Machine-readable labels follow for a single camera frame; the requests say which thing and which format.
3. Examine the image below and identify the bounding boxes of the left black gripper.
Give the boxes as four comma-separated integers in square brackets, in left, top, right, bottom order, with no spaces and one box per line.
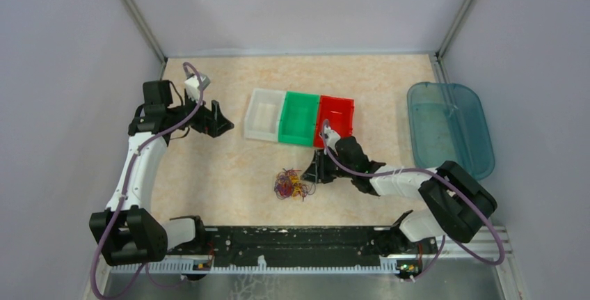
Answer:
[167,88,234,137]

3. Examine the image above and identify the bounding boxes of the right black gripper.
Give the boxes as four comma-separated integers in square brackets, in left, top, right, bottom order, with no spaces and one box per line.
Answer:
[301,148,355,184]

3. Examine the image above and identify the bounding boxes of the coloured wire pile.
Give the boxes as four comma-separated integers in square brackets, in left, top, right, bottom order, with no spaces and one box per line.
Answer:
[273,168,316,202]

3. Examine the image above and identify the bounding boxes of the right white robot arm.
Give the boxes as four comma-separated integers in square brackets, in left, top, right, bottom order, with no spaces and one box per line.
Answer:
[302,136,497,253]

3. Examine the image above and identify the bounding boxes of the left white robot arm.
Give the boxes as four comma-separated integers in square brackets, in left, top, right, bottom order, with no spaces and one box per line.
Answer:
[89,75,234,267]

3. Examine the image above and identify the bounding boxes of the white plastic bin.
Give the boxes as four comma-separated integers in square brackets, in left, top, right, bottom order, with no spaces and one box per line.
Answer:
[244,88,287,142]

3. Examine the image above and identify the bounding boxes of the green plastic bin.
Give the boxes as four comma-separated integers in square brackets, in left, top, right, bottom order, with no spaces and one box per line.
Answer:
[278,91,320,147]

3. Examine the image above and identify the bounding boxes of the red plastic bin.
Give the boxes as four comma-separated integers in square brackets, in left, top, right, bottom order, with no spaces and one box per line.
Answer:
[313,95,354,148]

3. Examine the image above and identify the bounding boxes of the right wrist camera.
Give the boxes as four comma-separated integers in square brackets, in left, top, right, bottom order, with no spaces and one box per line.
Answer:
[319,126,341,150]

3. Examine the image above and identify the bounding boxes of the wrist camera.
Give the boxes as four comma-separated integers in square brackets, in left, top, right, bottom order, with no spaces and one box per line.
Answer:
[319,126,341,150]
[184,74,211,94]

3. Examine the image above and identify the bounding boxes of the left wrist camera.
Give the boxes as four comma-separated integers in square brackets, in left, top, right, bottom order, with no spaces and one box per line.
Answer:
[184,74,211,94]

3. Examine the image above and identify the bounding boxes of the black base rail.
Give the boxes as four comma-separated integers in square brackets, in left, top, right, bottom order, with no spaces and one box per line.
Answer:
[169,224,438,269]

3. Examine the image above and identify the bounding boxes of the white cable duct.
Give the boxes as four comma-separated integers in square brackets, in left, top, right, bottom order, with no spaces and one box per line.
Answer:
[109,259,421,276]

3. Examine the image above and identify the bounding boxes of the aluminium frame post right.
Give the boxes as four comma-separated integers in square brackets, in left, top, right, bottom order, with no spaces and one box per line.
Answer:
[436,0,476,62]

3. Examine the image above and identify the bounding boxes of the aluminium frame post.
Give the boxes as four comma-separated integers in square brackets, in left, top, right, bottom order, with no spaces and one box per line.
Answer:
[120,0,168,65]
[436,0,476,62]

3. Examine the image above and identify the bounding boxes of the aluminium frame post left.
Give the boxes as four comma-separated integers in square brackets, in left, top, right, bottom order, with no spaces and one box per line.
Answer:
[120,0,168,65]

